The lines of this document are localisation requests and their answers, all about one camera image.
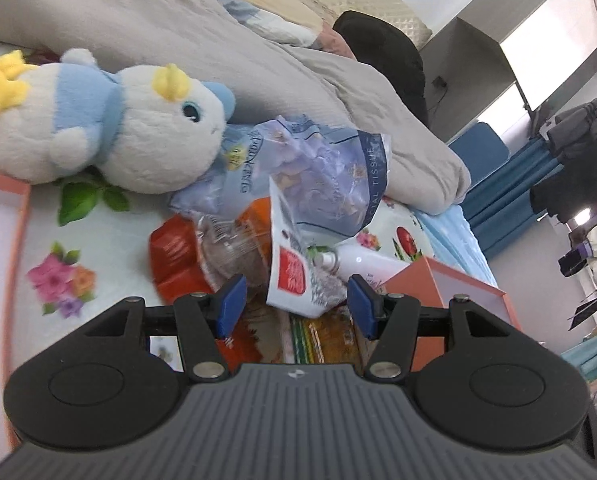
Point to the blue curtain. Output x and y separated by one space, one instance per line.
508 195

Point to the pink cardboard box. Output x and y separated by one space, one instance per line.
413 277

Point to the blue star bed sheet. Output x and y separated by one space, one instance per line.
458 242

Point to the white plastic bottle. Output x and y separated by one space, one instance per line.
363 262

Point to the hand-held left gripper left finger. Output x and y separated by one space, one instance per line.
231 305

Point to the orange-red snack packet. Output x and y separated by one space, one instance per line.
176 255

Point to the hanging dark clothes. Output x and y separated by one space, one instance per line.
573 160

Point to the blue chair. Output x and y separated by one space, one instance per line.
480 147

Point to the white red-label snack packet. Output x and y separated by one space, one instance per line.
291 280

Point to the white and blue plush toy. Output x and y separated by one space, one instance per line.
143 130

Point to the grey duvet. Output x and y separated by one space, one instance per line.
178 25

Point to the black wall plug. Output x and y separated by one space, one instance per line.
441 81

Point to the pastel printed quilt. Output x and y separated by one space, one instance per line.
278 15

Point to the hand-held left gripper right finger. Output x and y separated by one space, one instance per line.
363 305

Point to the floral printed cloth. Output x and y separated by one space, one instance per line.
123 260

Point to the pale blue tissue pack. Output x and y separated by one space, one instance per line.
323 175

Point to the black cushion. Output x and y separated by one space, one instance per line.
388 60

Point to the yellow and red snack packet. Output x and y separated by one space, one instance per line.
328 335

